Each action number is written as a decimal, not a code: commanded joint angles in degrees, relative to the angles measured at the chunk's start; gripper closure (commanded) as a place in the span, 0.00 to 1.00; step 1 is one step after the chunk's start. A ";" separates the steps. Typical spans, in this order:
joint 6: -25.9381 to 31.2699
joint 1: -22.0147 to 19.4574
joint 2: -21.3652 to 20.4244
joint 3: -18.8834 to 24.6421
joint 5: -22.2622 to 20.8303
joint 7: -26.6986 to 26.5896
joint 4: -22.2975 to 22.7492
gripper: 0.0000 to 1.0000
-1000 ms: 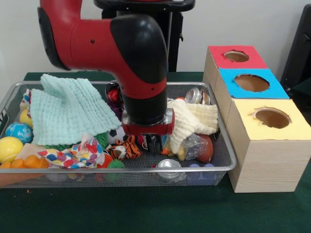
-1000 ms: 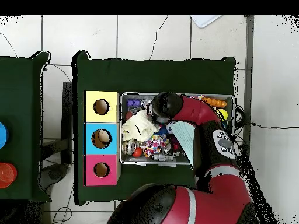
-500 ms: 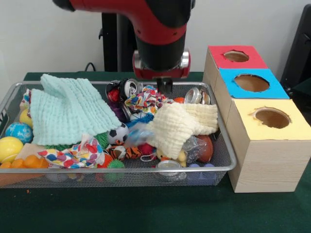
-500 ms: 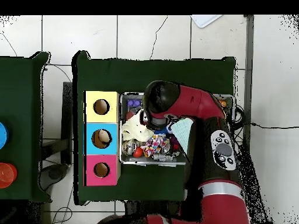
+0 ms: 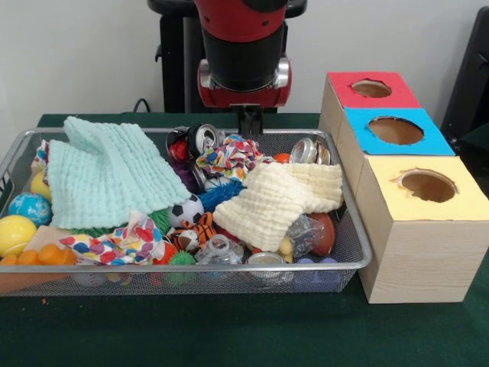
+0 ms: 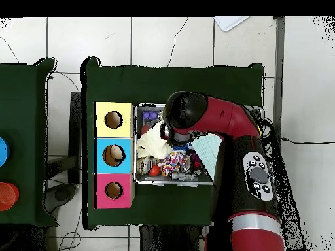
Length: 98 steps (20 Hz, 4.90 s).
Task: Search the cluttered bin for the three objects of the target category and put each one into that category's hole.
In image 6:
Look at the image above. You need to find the wooden box with three holes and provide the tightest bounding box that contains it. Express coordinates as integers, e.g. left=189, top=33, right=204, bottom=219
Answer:
left=93, top=101, right=136, bottom=209

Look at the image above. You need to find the cream waffle cloth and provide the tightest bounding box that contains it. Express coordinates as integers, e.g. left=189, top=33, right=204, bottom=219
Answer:
left=135, top=122, right=173, bottom=159

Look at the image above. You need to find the crumpled colourful spotted cloth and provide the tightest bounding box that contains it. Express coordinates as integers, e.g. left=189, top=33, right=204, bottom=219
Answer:
left=158, top=150, right=191, bottom=177

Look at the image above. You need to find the crushed silver can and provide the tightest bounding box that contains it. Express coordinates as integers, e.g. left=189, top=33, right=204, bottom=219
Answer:
left=136, top=156, right=155, bottom=175

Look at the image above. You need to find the mint green waffle cloth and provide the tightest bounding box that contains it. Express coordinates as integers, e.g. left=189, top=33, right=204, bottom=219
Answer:
left=192, top=133, right=223, bottom=182

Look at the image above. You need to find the black metal stand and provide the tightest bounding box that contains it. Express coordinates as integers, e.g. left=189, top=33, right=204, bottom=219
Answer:
left=45, top=91, right=82, bottom=184

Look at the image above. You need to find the white tray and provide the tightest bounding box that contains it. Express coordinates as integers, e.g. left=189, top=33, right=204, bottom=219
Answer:
left=213, top=16, right=249, bottom=32

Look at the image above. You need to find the dark green side table cloth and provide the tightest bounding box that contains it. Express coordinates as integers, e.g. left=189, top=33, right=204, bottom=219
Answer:
left=0, top=58, right=58, bottom=227

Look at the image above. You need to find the blue round lid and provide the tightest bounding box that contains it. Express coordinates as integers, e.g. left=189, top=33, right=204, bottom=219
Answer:
left=0, top=137, right=10, bottom=168

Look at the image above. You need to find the silver wire mesh bin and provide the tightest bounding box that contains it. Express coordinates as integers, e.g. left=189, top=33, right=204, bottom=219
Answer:
left=133, top=103, right=264, bottom=187

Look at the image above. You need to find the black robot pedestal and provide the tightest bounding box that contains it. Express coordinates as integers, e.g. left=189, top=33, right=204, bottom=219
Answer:
left=139, top=225, right=205, bottom=251

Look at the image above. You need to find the thin black floor cable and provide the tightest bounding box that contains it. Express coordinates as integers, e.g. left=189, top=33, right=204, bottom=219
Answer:
left=281, top=137, right=335, bottom=145

